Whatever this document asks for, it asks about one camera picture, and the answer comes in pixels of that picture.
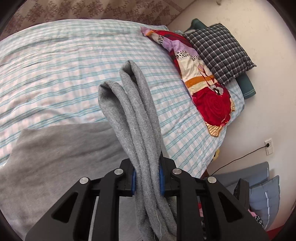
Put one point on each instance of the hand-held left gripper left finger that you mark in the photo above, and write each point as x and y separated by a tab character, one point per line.
132	183

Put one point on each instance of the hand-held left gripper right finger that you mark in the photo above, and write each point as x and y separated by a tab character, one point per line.
161	183

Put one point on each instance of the grey sweat pants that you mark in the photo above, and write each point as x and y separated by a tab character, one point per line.
134	115

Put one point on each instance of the black box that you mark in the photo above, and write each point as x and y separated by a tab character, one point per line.
241	190

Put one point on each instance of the grey cushion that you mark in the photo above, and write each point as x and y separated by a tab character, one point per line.
266	197
245	171

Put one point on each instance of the red floral quilt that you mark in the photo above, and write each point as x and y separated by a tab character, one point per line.
208	97

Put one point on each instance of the pink patterned cloth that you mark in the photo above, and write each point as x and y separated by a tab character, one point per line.
256	217

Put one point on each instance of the dark teal bolster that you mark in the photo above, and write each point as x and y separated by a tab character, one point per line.
246	87

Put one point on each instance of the bed with plaid sheet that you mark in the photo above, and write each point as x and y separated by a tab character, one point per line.
57	69

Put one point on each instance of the dark checked pillow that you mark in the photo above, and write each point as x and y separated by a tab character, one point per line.
219	51

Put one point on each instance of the patterned brown curtain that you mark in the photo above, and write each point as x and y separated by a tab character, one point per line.
92	9

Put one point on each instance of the white wall socket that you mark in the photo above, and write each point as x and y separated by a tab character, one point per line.
269	146

